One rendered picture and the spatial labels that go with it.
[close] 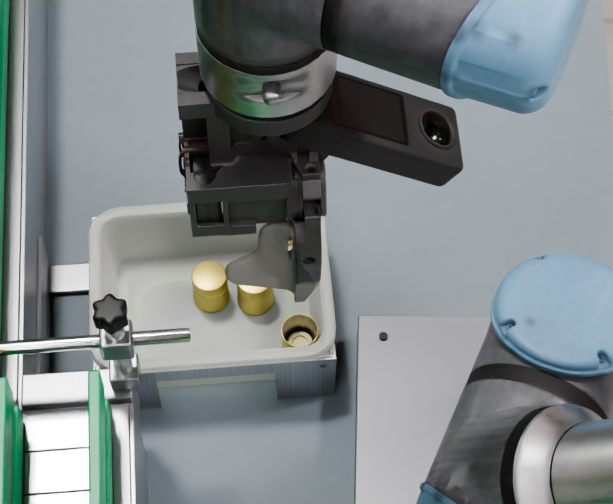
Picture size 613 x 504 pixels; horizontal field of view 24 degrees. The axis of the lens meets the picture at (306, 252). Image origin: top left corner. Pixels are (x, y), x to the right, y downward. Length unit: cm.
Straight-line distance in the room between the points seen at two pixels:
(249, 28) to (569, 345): 48
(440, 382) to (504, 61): 71
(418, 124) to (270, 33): 17
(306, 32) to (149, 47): 93
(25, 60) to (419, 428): 53
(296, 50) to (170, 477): 70
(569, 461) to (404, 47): 43
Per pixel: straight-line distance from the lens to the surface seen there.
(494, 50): 67
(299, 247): 87
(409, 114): 86
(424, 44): 67
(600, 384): 113
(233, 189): 83
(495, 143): 155
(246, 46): 73
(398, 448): 132
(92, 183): 153
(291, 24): 70
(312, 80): 76
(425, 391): 135
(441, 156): 85
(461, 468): 108
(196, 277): 138
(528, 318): 112
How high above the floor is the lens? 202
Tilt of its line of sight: 60 degrees down
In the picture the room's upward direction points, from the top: straight up
